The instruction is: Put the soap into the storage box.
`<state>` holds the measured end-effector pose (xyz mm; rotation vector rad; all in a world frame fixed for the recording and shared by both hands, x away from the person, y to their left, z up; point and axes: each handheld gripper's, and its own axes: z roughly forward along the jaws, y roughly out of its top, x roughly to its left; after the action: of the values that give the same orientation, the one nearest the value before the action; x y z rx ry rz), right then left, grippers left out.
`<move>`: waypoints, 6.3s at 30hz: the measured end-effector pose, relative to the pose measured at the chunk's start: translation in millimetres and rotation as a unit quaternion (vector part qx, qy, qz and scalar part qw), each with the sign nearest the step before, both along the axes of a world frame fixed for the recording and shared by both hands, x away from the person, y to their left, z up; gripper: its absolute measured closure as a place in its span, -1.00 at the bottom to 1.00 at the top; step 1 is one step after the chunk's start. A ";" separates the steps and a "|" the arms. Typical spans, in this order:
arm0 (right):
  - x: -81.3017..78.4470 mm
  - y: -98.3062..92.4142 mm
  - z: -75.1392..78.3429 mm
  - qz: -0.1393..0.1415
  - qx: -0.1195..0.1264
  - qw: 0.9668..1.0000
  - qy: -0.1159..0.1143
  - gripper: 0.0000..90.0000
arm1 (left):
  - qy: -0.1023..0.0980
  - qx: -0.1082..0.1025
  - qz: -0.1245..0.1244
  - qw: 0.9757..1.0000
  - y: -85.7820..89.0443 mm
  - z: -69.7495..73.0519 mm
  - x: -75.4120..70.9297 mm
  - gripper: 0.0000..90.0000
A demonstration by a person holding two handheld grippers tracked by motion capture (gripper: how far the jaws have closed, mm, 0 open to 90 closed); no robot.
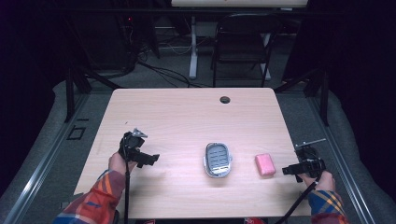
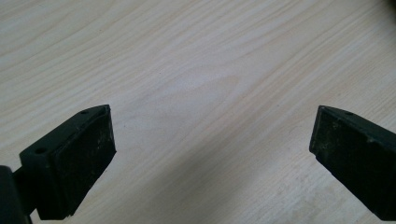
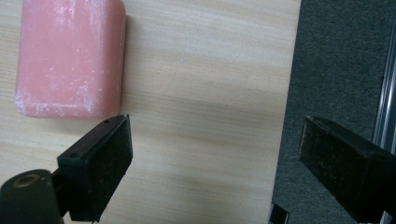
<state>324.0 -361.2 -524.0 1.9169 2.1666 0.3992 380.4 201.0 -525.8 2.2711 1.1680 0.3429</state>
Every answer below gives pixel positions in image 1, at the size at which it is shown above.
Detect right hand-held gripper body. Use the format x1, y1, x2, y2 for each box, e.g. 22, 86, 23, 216
293, 138, 327, 181

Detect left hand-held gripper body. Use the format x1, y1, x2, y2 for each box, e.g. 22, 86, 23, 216
118, 127, 154, 163

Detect pink soap bar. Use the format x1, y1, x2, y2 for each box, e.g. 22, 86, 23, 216
254, 152, 277, 178

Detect grey soap dish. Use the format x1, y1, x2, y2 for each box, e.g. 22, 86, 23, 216
203, 142, 233, 179

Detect person's left hand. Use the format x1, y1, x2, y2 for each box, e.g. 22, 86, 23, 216
107, 151, 138, 175

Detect person's right hand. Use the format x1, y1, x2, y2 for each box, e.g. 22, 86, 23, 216
297, 169, 336, 192

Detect right arm plaid sleeve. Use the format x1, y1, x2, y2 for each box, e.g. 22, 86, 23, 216
306, 96, 376, 224

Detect white desk leg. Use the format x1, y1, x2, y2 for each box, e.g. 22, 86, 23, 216
188, 15, 200, 80

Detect black folding chair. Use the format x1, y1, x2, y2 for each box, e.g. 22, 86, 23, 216
210, 12, 283, 89

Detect right hand-held gripper black cable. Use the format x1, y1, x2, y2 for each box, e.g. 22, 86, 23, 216
273, 174, 323, 224

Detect hand-held gripper black cable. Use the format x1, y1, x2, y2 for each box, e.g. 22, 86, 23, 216
273, 174, 323, 224
121, 135, 131, 224

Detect left hand-held gripper black cable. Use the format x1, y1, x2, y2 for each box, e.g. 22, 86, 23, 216
121, 135, 131, 224

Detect black metal frame stand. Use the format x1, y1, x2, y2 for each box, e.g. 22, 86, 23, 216
274, 66, 331, 127
64, 63, 124, 124

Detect black floor cables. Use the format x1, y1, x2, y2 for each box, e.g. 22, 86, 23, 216
134, 43, 213, 89

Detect grey metal floor rail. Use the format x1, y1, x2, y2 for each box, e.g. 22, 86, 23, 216
2, 92, 92, 224

